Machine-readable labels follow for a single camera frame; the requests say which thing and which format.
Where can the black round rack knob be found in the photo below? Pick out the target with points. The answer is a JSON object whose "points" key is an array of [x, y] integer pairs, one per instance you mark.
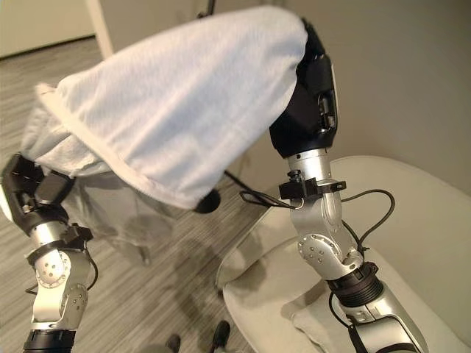
{"points": [[209, 201]]}

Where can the robot left silver arm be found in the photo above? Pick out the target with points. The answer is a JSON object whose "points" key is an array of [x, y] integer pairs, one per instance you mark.
{"points": [[55, 272]]}

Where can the robot left dark foot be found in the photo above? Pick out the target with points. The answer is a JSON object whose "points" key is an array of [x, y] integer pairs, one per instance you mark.
{"points": [[173, 343]]}

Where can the robot right dark foot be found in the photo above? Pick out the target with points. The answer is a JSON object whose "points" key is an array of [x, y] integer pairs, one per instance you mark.
{"points": [[222, 332]]}

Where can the white door frame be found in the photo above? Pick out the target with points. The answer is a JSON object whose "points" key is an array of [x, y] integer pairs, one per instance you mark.
{"points": [[103, 25]]}

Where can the robot right black hand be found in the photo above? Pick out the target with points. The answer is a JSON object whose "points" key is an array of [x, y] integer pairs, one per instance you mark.
{"points": [[305, 117]]}

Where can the cream upholstered sofa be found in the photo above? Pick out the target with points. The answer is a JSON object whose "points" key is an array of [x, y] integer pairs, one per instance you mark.
{"points": [[423, 235]]}

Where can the robot left black hand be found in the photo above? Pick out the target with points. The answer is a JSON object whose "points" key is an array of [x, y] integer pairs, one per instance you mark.
{"points": [[25, 206]]}

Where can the white folded cloth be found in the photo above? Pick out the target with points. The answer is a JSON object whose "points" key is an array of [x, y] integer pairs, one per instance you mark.
{"points": [[312, 323]]}

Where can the robot right silver arm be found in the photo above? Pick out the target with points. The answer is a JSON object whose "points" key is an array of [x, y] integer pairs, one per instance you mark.
{"points": [[324, 235]]}

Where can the dark stand pole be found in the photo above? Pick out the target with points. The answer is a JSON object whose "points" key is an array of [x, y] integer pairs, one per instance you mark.
{"points": [[210, 7]]}

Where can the white terry towel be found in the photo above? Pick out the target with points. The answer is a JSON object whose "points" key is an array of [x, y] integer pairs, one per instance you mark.
{"points": [[173, 99]]}

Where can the robot dark foot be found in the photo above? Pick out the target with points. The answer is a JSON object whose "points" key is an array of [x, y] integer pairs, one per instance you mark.
{"points": [[222, 332], [173, 343]]}

